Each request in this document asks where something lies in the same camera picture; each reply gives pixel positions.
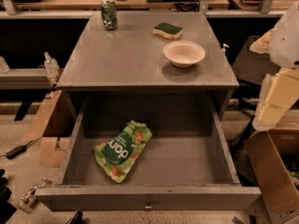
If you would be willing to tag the clear sanitizer bottle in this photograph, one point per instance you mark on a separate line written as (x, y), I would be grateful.
(51, 65)

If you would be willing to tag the white paper bowl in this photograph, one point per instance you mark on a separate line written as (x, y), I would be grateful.
(183, 53)

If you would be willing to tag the grey cabinet counter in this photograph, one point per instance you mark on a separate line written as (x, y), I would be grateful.
(132, 57)

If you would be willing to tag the white pump dispenser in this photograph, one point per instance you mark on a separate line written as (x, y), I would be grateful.
(224, 48)

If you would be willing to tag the black power adapter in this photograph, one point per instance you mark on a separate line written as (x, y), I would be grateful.
(14, 152)

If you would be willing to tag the grey open top drawer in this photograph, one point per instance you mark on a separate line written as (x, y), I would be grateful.
(186, 165)

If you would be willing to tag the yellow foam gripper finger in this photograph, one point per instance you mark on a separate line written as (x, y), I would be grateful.
(278, 94)
(261, 45)

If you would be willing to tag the green soda can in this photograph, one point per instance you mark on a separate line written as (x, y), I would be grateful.
(109, 14)

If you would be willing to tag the green rice chip bag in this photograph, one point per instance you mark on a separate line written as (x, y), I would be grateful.
(118, 155)

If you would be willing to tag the green yellow sponge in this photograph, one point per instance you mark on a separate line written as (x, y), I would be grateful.
(168, 30)

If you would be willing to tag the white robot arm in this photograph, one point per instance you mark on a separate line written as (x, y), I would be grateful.
(284, 41)

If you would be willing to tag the small plastic bottle floor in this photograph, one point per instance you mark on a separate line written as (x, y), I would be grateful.
(27, 201)

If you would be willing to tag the cardboard pieces left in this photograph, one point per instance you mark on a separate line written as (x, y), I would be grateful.
(52, 126)

